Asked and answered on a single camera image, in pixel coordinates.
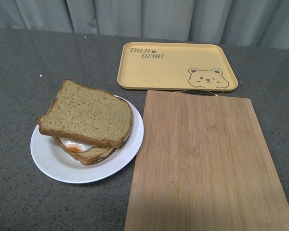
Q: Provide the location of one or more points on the bread slice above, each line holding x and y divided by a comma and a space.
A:
93, 156
87, 115

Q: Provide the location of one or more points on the white round plate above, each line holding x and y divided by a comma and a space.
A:
54, 162

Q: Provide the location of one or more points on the yellow bear tray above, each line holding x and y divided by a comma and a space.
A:
175, 66

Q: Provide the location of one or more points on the bamboo cutting board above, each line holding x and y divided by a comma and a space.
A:
204, 165

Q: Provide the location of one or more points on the fried egg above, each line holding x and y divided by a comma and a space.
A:
75, 146

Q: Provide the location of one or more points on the grey curtain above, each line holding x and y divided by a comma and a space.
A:
262, 23

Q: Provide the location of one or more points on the metal board handle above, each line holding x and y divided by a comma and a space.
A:
199, 92

